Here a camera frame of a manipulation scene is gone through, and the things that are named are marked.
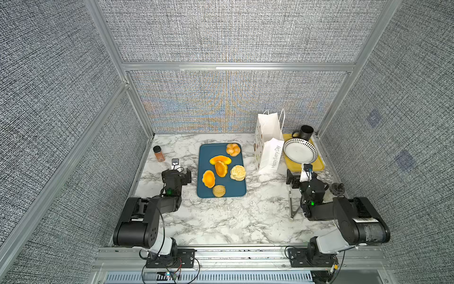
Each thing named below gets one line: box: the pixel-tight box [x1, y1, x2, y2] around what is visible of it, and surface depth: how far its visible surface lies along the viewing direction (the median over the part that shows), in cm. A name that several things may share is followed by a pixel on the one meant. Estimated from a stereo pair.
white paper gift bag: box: [253, 108, 286, 173], surface depth 94 cm
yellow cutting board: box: [309, 138, 326, 173], surface depth 105 cm
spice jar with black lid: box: [153, 145, 166, 163], surface depth 103 cm
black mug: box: [292, 124, 314, 142], surface depth 113 cm
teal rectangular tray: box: [196, 143, 247, 199], surface depth 99 cm
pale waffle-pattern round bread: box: [229, 164, 247, 182], surface depth 97 cm
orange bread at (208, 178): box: [201, 169, 216, 189], surface depth 94 cm
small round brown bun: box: [212, 184, 226, 198], surface depth 92 cm
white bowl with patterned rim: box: [283, 137, 319, 164], surface depth 112 cm
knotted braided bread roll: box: [225, 143, 241, 157], surface depth 111 cm
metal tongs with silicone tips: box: [289, 190, 301, 219], surface depth 87 cm
